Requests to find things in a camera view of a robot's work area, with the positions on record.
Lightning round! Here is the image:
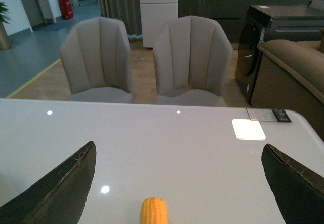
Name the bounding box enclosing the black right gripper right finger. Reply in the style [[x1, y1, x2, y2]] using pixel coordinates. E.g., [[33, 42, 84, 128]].
[[261, 144, 323, 223]]

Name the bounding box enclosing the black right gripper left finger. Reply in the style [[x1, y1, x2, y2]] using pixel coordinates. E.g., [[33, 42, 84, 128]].
[[1, 141, 97, 223]]

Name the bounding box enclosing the yellow corn cob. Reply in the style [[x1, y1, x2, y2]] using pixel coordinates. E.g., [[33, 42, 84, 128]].
[[140, 197, 168, 224]]

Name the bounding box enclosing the table corner label sticker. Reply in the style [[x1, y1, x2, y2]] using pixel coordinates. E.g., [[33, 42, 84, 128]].
[[246, 108, 292, 123]]

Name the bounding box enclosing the tan sofa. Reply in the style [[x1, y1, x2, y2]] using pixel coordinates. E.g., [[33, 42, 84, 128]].
[[251, 40, 323, 138]]

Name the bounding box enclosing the left beige upholstered chair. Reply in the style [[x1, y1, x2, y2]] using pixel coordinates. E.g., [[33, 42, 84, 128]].
[[60, 17, 134, 103]]

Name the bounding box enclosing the beige upholstered chair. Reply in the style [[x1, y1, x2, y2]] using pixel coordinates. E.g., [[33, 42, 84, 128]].
[[153, 16, 233, 107], [60, 17, 134, 103]]

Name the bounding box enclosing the potted plant gold vase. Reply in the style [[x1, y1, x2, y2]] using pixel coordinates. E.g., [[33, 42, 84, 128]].
[[0, 2, 11, 50]]

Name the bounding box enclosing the right beige upholstered chair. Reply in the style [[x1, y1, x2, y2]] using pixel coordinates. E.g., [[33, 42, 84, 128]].
[[153, 16, 233, 107]]

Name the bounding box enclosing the red bin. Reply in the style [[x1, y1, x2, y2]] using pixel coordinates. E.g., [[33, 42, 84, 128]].
[[58, 0, 74, 19]]

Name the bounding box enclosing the dark kitchen counter cabinet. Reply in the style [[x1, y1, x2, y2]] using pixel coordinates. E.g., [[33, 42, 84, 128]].
[[178, 0, 324, 50]]

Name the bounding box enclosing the grey curtain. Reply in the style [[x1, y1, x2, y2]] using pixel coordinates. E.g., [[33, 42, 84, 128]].
[[98, 0, 142, 36]]

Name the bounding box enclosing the white refrigerator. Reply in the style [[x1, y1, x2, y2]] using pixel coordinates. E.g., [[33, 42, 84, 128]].
[[140, 0, 178, 48]]

